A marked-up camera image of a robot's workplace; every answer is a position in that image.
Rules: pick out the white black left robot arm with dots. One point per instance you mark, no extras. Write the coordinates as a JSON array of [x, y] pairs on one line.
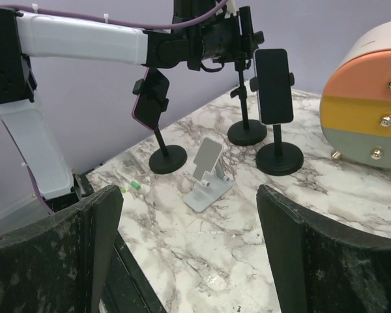
[[87, 106]]

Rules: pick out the small green white marker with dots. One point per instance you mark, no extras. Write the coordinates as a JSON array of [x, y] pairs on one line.
[[130, 184]]

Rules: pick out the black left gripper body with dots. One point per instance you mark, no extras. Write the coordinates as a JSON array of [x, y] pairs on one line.
[[225, 37]]

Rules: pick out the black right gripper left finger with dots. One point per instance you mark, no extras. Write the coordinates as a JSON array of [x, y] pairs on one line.
[[60, 263]]

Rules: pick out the black front mounting rail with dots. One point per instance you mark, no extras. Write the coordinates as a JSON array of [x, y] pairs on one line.
[[108, 272]]

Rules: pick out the silver phone with dark screen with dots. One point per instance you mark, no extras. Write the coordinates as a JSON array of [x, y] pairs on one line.
[[274, 81]]

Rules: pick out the silver folding phone stand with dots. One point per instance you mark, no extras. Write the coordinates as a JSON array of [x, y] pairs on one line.
[[211, 182]]

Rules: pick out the black round-base phone stand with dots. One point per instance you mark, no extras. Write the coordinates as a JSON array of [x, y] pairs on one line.
[[278, 158]]

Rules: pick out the purple phone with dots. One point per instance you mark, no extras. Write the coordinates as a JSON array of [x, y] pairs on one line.
[[151, 101]]

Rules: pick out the cream cylindrical drawer organizer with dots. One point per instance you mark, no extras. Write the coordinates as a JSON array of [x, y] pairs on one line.
[[355, 107]]

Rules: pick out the black adjustable phone stand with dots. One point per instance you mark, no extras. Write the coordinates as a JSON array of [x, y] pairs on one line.
[[247, 131]]

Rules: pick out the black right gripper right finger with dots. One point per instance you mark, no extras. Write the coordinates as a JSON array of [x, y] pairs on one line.
[[319, 264]]

